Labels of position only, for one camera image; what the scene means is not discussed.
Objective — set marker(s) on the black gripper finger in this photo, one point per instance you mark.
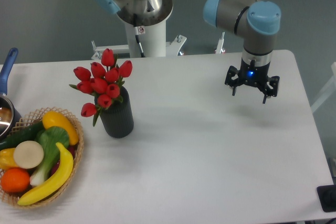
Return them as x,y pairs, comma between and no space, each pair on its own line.
234,79
269,87

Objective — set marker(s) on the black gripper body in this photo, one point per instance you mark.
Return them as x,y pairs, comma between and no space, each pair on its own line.
252,75

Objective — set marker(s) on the red tulip bouquet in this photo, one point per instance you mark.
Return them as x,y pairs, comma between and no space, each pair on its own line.
103,81

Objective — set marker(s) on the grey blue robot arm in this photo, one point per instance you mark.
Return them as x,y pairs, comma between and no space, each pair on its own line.
257,22

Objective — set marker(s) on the dark grey ribbed vase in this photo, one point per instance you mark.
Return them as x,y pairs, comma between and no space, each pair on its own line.
117,119

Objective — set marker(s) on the black device at table edge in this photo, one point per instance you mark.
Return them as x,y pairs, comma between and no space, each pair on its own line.
326,196

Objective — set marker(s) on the yellow plastic lemon squash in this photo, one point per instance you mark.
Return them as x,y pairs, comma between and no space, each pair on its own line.
53,118

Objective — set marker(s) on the green white bok choy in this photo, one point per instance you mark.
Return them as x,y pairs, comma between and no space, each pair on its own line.
48,139

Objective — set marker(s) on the yellow plastic banana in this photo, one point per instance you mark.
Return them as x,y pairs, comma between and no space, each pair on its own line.
53,183

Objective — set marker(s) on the dark green cucumber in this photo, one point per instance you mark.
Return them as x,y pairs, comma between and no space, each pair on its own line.
28,133

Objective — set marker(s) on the beige round disc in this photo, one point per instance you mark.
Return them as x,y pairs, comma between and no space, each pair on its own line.
28,154

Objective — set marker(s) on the yellow bell pepper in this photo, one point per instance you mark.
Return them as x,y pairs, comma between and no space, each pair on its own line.
7,159

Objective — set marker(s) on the orange plastic orange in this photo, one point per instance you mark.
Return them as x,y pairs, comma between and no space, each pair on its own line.
15,180

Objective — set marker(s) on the woven wicker basket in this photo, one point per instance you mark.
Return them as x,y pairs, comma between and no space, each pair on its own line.
32,118

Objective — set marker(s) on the white frame at right edge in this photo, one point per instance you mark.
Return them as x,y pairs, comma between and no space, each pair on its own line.
326,91

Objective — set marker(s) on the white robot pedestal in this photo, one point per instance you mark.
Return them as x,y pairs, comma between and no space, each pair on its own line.
145,26

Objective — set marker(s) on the blue handled saucepan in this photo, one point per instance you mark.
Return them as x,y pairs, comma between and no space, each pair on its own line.
9,115

